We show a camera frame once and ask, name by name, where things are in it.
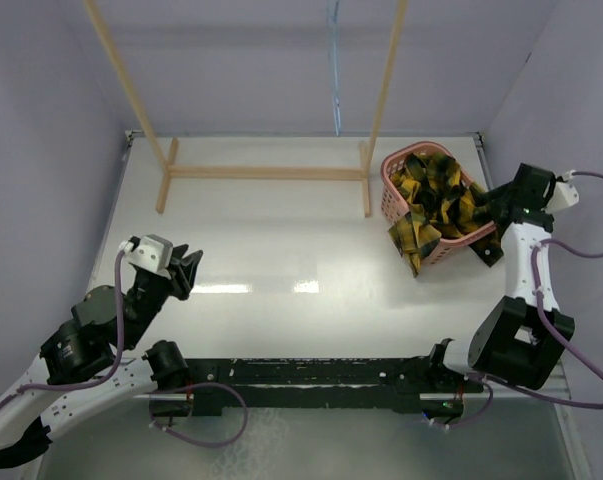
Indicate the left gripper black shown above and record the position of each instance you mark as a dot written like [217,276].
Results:
[185,271]

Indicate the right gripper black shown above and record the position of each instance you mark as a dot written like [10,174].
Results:
[499,196]

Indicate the yellow black plaid shirt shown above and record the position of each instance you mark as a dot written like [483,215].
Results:
[441,206]

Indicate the blue wire hanger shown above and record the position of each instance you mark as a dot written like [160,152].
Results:
[332,15]

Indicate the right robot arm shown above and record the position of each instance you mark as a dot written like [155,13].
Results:
[522,339]

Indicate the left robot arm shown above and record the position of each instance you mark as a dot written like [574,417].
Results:
[81,364]

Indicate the pink plastic basket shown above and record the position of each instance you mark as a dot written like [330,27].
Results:
[485,242]

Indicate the wooden clothes rack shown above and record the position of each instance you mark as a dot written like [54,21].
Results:
[166,159]

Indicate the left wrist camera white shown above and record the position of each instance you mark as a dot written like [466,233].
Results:
[150,253]

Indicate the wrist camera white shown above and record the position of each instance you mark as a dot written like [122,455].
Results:
[564,195]
[150,253]

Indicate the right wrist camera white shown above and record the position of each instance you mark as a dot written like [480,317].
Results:
[564,195]

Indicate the aluminium rail frame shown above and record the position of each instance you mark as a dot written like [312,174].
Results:
[278,289]

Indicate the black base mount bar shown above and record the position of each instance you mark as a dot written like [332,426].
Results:
[401,385]

